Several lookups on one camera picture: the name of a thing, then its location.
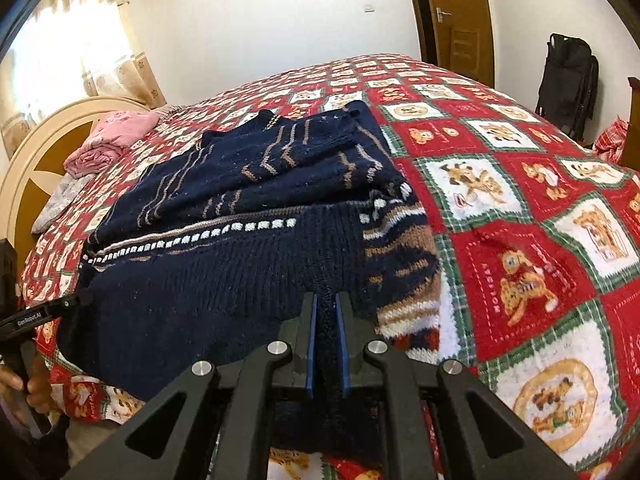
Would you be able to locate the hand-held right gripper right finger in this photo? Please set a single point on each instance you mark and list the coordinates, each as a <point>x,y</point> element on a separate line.
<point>342,350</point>

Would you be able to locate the striped pillow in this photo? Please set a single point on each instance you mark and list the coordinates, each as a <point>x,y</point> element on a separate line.
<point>167,112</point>

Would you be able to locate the cream wooden headboard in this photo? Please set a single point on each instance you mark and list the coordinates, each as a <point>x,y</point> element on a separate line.
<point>30,170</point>

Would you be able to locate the person's left hand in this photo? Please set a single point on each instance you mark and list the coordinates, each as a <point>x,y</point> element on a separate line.
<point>39,385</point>

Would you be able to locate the red plaid cloth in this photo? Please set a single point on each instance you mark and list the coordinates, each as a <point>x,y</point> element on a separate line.
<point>612,142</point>

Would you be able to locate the beige patterned curtain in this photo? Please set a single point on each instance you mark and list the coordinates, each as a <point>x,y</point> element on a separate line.
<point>140,75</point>

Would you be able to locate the pink folded blanket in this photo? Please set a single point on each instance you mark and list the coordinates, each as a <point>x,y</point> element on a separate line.
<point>115,135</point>

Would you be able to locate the brown wooden door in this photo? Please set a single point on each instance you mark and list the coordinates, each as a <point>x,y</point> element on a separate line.
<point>465,0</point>

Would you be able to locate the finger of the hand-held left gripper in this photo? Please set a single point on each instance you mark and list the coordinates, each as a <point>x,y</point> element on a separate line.
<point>77,300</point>

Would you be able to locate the black folded chair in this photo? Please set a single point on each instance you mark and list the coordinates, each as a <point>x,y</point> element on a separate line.
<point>567,85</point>

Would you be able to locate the brown wooden cabinet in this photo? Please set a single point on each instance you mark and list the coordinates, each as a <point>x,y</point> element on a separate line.
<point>632,125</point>

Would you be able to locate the grey pillow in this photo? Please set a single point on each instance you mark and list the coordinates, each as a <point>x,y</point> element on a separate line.
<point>62,200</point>

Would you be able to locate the navy patterned knit sweater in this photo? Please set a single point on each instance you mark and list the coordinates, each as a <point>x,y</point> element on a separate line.
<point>200,280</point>

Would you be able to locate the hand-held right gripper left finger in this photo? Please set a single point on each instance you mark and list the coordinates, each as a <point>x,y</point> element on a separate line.
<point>311,350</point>

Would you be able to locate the red printed bear blanket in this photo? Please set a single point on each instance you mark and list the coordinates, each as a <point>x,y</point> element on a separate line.
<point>525,210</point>

